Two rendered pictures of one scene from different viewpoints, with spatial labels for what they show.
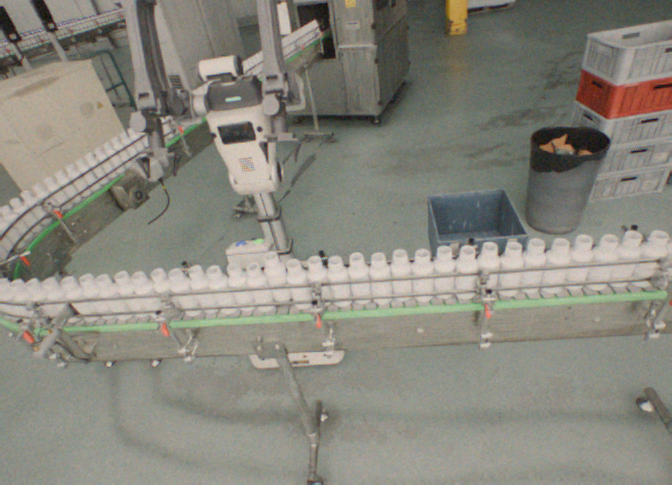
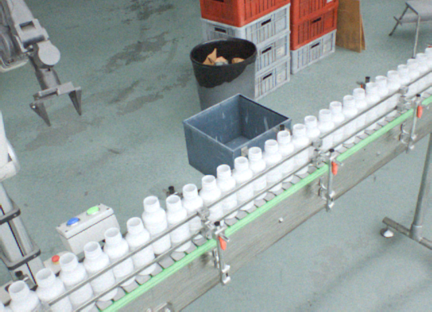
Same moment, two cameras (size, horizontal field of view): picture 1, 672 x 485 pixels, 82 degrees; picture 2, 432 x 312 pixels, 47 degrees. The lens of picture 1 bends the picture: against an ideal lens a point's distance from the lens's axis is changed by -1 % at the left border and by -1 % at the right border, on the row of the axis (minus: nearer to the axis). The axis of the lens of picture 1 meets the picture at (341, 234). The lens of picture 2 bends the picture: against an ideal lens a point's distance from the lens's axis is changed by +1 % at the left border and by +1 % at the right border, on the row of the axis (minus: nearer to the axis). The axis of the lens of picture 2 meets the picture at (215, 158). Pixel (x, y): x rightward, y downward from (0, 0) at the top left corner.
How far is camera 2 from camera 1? 0.77 m
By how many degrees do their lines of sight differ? 36
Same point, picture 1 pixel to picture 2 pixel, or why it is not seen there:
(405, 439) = not seen: outside the picture
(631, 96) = (249, 4)
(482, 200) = (225, 110)
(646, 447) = (407, 261)
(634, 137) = (260, 38)
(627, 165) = (262, 64)
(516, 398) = (310, 282)
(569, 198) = not seen: hidden behind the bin
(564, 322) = (362, 164)
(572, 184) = (243, 89)
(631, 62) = not seen: outside the picture
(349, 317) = (231, 234)
